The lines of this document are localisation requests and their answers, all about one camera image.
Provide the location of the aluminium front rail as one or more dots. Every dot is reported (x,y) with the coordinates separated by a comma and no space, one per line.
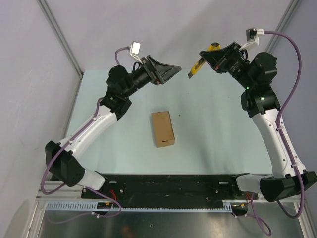
(64,193)

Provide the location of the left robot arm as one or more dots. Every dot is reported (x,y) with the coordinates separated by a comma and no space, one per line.
(62,158)

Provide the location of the yellow utility knife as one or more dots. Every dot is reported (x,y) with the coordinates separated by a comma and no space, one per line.
(197,66)

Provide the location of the brown cardboard express box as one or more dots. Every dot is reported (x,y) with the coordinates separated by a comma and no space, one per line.
(163,130)

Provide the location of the aluminium frame post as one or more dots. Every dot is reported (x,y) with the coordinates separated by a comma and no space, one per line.
(52,21)
(283,24)

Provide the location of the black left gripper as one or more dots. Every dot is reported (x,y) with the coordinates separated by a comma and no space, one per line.
(158,73)

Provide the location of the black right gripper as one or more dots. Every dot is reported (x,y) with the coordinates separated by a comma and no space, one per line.
(219,59)

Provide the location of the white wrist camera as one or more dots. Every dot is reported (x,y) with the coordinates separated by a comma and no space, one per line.
(134,51)
(252,37)

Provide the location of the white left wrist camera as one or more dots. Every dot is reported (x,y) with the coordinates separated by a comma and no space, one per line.
(134,51)

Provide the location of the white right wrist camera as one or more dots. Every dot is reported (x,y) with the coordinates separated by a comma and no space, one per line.
(252,37)

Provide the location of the aluminium frame post left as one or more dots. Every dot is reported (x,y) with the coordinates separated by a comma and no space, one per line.
(52,21)

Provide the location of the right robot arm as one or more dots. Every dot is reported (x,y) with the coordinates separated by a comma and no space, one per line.
(289,175)

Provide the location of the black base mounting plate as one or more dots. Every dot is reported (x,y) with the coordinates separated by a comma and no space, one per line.
(215,187)

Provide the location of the aluminium frame post right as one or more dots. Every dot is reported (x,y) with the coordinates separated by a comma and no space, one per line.
(283,24)

